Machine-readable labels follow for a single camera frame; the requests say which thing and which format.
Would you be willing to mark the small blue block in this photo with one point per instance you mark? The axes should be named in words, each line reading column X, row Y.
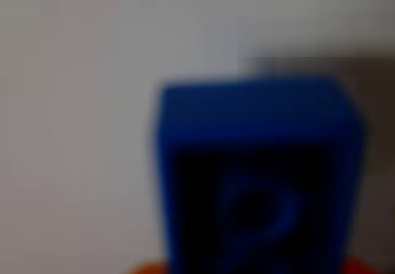
column 256, row 175

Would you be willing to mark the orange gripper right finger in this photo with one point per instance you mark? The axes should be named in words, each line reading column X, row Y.
column 359, row 266

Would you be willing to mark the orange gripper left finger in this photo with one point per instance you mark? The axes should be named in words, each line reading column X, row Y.
column 148, row 269

